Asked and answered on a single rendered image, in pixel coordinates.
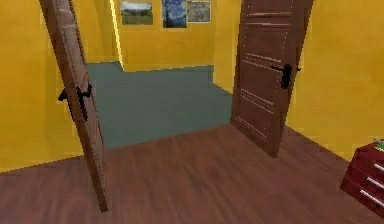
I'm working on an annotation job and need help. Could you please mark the dark red chest of drawers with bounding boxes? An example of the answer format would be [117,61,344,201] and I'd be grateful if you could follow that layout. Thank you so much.
[339,141,384,219]

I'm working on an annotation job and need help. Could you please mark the grey beige framed picture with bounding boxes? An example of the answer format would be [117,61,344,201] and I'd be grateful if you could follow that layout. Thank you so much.
[186,0,212,24]

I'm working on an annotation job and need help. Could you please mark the blue night sky picture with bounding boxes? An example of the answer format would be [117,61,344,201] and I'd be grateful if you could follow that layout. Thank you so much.
[162,0,188,29]

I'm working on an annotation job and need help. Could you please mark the black door handle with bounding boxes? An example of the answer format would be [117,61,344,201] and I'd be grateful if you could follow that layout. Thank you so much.
[57,83,94,123]
[270,63,302,90]

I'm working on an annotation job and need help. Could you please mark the brown panelled room door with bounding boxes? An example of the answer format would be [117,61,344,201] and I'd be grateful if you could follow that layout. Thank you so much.
[230,0,315,159]

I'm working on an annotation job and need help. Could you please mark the green landscape framed picture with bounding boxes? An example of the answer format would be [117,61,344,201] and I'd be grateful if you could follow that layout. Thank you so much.
[119,0,155,26]

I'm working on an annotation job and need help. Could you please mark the brown wooden room door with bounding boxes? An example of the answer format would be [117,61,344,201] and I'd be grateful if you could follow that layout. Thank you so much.
[39,0,110,214]

